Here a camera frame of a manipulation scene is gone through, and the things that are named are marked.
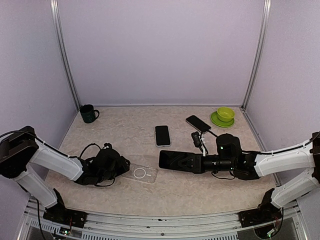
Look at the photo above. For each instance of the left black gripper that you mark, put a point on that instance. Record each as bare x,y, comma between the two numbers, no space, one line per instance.
123,166

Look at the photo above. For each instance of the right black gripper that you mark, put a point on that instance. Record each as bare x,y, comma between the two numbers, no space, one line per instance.
198,165

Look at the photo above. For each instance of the pink phone face down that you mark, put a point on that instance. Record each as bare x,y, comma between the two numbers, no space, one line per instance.
166,160

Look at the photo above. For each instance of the clear case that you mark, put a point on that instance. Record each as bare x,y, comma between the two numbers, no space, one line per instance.
142,169

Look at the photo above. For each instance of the lavender phone case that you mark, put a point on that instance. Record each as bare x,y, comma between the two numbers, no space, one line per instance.
163,145

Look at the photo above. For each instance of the purple-edged black-screen phone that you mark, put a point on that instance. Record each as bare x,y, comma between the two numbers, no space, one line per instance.
198,124

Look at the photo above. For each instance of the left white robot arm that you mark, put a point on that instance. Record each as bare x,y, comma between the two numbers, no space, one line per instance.
19,149

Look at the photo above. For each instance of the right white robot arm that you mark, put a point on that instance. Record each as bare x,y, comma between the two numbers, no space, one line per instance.
252,165

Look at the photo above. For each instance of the green bowl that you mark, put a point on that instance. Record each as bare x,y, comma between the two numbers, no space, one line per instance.
225,114

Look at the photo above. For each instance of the dark green mug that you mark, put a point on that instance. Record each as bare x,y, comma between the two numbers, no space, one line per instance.
88,113

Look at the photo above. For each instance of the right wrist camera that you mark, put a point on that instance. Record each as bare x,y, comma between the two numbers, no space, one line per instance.
198,143

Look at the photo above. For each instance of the front aluminium rail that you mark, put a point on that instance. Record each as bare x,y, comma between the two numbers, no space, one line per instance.
221,226

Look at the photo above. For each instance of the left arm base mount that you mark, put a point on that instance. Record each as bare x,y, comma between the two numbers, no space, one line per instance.
62,215

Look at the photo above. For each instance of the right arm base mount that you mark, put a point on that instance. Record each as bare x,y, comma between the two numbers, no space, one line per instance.
264,213

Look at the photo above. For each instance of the left aluminium frame post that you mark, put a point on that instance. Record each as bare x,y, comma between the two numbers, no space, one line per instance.
63,52

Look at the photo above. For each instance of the aluminium frame post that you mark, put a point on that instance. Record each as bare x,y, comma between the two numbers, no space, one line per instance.
258,53
63,52

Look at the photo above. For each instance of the right aluminium frame post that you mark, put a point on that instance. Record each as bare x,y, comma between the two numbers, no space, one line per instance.
258,53

